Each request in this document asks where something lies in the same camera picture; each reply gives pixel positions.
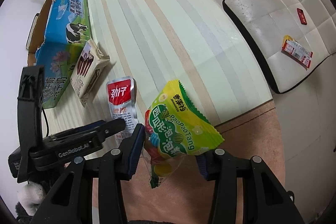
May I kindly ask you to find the white floor scale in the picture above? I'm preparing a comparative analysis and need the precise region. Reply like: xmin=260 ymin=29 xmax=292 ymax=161
xmin=26 ymin=13 xmax=39 ymax=50

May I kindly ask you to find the beige biscuit box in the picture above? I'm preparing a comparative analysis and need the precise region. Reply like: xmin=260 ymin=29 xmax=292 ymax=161
xmin=70 ymin=39 xmax=110 ymax=107

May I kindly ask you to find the blue milk carton box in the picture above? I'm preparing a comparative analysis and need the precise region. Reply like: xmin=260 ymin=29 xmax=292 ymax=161
xmin=28 ymin=0 xmax=91 ymax=109

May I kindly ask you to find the red silver snack packet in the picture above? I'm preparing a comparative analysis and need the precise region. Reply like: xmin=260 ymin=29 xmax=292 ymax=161
xmin=106 ymin=76 xmax=138 ymax=143

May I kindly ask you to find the red white packet on sofa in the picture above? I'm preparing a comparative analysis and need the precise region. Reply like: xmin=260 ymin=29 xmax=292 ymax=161
xmin=281 ymin=35 xmax=313 ymax=69

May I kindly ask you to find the green bubble gum candy bag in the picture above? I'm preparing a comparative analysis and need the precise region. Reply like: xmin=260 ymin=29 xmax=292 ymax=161
xmin=144 ymin=80 xmax=224 ymax=189

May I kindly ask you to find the small red box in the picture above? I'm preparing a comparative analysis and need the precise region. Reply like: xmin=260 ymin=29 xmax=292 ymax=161
xmin=297 ymin=8 xmax=307 ymax=25

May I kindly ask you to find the white cushioned sofa seat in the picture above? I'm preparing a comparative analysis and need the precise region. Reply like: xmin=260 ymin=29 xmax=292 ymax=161
xmin=222 ymin=0 xmax=335 ymax=94

